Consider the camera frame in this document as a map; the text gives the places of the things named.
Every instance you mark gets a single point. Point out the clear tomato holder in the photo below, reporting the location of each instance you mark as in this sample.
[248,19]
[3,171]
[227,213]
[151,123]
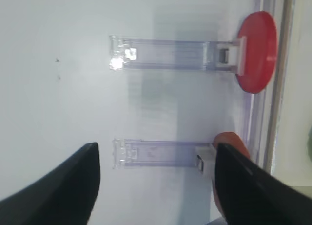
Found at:
[135,53]

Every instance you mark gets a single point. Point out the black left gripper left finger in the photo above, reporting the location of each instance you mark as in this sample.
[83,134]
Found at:
[64,196]

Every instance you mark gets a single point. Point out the white rectangular tray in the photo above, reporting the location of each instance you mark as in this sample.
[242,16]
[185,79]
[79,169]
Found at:
[288,153]

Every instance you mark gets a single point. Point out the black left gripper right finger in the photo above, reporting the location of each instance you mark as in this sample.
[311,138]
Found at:
[250,196]

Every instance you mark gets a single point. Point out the far red tomato slice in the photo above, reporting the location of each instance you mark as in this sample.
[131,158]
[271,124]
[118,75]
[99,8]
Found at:
[261,51]

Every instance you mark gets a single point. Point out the clear left rail strip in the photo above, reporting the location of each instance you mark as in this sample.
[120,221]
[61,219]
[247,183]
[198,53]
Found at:
[256,107]

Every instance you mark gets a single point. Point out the clear bun slice holder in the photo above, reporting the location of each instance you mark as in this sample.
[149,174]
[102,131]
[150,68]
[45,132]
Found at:
[129,153]

